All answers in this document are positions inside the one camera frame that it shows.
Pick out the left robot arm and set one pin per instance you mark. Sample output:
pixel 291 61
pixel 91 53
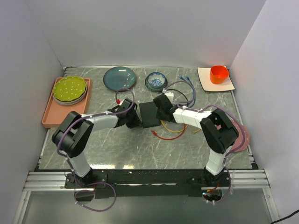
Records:
pixel 72 135

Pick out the pink rectangular tray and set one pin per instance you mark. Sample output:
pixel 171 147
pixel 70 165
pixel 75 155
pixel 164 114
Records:
pixel 55 113

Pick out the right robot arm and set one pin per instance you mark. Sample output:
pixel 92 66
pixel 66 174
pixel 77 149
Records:
pixel 218 129

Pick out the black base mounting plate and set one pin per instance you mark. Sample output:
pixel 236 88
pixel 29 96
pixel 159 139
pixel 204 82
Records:
pixel 147 182

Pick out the green dotted plate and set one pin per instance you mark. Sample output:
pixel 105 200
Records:
pixel 69 89

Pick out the black network switch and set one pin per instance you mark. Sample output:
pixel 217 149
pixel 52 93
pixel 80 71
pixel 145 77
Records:
pixel 148 112

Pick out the blue white porcelain bowl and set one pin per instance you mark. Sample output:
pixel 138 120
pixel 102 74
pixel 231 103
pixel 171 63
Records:
pixel 156 75

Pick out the orange plastic cup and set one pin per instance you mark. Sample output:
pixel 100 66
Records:
pixel 218 74

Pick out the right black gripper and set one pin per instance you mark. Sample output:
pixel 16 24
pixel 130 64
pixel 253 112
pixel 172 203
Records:
pixel 160 117

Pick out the blue patterned saucer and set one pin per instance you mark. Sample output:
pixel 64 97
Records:
pixel 151 88

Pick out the dark teal round plate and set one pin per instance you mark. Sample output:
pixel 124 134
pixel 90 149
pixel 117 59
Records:
pixel 117 78

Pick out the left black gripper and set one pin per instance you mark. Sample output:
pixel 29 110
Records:
pixel 136 122

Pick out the grey plate under green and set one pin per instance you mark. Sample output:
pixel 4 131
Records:
pixel 70 102

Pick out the white square plate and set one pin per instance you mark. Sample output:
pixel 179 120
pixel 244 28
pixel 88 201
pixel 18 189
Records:
pixel 207 85

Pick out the aluminium frame rail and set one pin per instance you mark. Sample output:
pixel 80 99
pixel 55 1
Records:
pixel 55 181

